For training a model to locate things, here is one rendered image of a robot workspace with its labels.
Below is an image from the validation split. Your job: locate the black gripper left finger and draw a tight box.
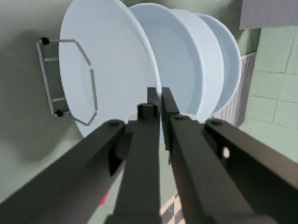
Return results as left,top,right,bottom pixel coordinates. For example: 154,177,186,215
0,87,162,224

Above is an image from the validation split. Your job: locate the grey wire dish rack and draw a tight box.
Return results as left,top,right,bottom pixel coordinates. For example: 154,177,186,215
36,37,98,126

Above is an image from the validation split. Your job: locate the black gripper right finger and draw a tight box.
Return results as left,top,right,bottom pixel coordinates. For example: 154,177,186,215
161,87,298,224

